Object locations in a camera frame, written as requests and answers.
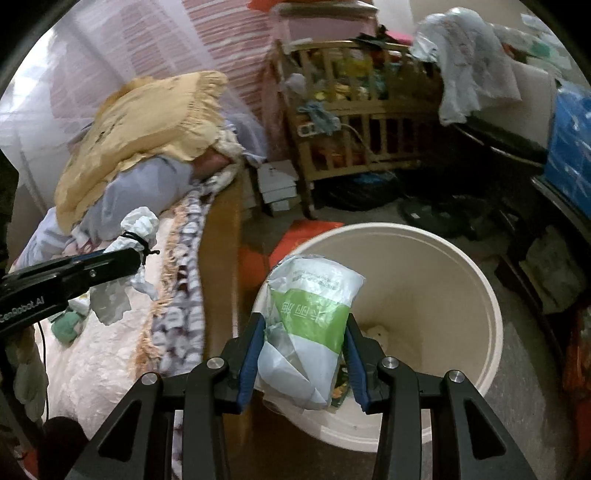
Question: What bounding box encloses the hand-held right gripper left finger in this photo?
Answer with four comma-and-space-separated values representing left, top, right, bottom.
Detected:
69, 313, 266, 480

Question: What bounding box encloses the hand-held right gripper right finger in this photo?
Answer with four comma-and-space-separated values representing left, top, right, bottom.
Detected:
346, 314, 539, 480

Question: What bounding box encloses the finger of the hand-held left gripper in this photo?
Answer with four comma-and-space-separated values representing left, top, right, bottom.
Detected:
48, 248, 144, 296

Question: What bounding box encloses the green and white plastic bag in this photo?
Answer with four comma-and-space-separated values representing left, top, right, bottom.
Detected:
256, 254, 366, 411

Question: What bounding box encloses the cream plastic bucket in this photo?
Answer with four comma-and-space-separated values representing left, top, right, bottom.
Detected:
252, 223, 504, 450

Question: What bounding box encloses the colourful snack wrapper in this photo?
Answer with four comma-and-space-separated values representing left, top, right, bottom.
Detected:
330, 364, 356, 409

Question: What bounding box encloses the green plush cloth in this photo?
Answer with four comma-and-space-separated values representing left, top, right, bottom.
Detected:
51, 309, 90, 344

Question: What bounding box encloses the brown white fringed blanket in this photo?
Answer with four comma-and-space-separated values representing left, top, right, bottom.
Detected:
134, 129, 245, 374

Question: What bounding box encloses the lavender quilt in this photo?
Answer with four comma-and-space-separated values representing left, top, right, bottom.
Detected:
21, 154, 195, 264

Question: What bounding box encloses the pink fluffy bedspread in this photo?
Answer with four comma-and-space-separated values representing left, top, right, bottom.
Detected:
9, 217, 185, 480

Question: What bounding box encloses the red mat on floor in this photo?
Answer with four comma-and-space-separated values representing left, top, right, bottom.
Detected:
268, 219, 345, 278

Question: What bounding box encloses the yellow frilled pillow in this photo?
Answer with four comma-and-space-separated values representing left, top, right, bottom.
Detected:
54, 71, 229, 232

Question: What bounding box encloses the white cardboard box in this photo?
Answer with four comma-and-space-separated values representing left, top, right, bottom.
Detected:
263, 189, 298, 217
257, 161, 298, 195

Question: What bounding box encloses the black floor appliance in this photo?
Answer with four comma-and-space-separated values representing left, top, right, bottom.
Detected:
399, 198, 490, 241

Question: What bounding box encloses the black plastic bag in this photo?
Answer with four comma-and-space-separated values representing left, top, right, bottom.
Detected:
323, 171, 402, 213

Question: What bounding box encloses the white mosquito net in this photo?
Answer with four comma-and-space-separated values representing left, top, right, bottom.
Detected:
0, 0, 271, 162

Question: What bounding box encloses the blue grey knitted cloth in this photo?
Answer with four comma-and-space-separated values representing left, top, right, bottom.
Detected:
298, 102, 342, 134

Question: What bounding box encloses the wooden baby crib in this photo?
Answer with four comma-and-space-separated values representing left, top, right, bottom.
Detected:
272, 39, 444, 220

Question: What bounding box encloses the dark wooden table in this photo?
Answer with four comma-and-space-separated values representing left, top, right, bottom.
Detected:
450, 111, 555, 169

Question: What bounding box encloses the pink storage box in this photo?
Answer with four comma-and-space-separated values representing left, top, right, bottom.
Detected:
268, 2, 379, 44

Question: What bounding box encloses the blue storage box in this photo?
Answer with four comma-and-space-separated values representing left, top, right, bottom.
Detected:
542, 80, 591, 217

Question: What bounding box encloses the white printed cloth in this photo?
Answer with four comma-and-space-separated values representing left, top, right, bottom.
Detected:
411, 11, 522, 125

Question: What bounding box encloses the black cable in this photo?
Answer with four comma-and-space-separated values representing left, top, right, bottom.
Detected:
38, 320, 50, 421

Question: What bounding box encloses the wooden bed frame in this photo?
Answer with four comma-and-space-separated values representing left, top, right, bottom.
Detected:
203, 175, 301, 480

